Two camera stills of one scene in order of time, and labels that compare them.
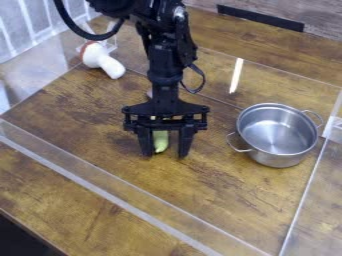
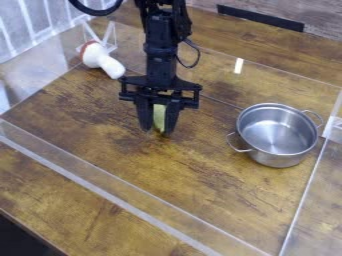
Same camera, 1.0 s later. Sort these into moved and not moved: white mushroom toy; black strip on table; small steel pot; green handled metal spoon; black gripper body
Moved: black gripper body; green handled metal spoon
Not moved: black strip on table; white mushroom toy; small steel pot
